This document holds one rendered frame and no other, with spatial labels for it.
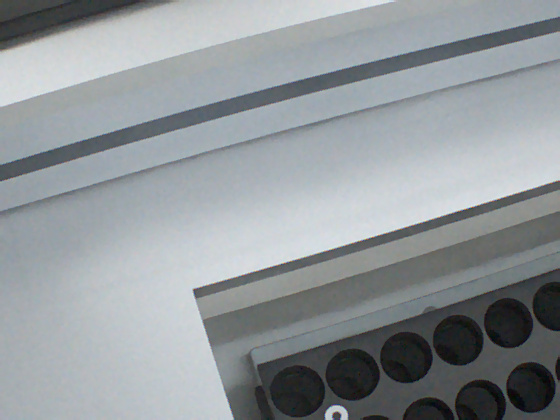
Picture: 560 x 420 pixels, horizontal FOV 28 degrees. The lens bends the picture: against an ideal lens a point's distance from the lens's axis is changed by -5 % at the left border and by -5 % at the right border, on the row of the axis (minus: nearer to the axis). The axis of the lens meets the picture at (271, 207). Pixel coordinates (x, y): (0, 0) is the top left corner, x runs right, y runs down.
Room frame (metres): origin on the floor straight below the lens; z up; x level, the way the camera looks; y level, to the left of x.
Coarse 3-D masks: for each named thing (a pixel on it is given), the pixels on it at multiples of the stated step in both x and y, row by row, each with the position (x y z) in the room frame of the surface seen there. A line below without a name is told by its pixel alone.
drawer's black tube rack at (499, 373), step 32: (512, 320) 0.09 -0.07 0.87; (544, 320) 0.09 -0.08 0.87; (416, 352) 0.08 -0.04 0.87; (448, 352) 0.08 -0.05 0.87; (544, 352) 0.07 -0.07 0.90; (288, 384) 0.06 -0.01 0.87; (352, 384) 0.07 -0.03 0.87; (448, 384) 0.06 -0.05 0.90; (480, 384) 0.06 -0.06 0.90; (512, 384) 0.07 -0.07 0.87; (544, 384) 0.07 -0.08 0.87; (352, 416) 0.05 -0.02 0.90; (384, 416) 0.05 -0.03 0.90; (416, 416) 0.06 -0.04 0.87; (448, 416) 0.05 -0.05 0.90; (480, 416) 0.06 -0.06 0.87; (512, 416) 0.05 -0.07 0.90; (544, 416) 0.05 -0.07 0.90
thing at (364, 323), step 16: (512, 272) 0.11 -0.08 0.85; (528, 272) 0.11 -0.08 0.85; (544, 272) 0.11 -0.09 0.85; (448, 288) 0.10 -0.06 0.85; (464, 288) 0.10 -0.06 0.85; (480, 288) 0.10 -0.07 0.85; (496, 288) 0.10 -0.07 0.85; (400, 304) 0.10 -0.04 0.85; (416, 304) 0.10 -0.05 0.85; (432, 304) 0.10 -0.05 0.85; (448, 304) 0.10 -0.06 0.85; (352, 320) 0.09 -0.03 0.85; (368, 320) 0.09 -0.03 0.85; (384, 320) 0.09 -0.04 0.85; (400, 320) 0.09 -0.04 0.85; (304, 336) 0.08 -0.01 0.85; (320, 336) 0.08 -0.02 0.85; (336, 336) 0.08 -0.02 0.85; (352, 336) 0.08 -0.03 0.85; (256, 352) 0.08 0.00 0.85; (272, 352) 0.08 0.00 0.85; (288, 352) 0.08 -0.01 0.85; (256, 368) 0.07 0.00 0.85
